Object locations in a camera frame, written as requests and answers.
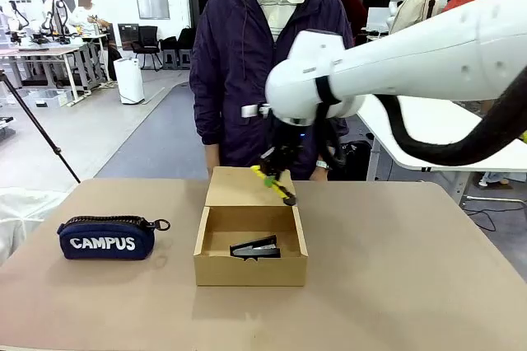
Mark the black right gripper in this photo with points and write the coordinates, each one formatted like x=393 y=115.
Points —
x=288 y=141

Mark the yellow black utility knife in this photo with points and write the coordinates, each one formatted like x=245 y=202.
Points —
x=282 y=192

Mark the black stapler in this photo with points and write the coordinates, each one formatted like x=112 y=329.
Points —
x=255 y=250

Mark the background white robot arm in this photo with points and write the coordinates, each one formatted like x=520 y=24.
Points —
x=55 y=13

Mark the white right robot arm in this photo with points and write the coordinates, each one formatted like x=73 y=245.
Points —
x=411 y=58

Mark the open brown cardboard box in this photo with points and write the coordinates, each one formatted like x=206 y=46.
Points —
x=247 y=272

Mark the clear plastic storage box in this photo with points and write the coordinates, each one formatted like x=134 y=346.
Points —
x=47 y=99

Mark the person's left hand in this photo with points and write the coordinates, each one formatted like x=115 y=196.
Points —
x=319 y=174

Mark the person's right hand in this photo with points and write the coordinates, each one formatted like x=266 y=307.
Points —
x=212 y=167

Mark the silver wristwatch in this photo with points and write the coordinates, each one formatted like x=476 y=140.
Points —
x=323 y=164

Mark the person in purple jacket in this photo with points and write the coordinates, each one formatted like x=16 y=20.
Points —
x=230 y=79

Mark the white table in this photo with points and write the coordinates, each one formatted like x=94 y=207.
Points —
x=432 y=120

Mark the white air purifier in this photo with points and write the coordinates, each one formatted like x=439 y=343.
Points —
x=129 y=81

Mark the mannequin in dark red top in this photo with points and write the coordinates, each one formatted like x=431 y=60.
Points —
x=350 y=5

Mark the black office chair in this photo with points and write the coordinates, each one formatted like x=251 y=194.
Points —
x=147 y=42

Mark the navy Campus pencil case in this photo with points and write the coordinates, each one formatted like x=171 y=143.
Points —
x=103 y=244

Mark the seated person in white shirt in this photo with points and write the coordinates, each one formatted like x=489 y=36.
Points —
x=88 y=17

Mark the black tripod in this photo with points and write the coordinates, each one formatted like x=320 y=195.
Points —
x=37 y=128

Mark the white crumpled cloth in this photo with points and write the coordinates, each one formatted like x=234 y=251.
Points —
x=20 y=219

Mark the background grey workbench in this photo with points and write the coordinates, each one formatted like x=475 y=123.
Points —
x=41 y=51

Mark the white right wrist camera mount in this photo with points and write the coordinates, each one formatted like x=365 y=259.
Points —
x=254 y=110

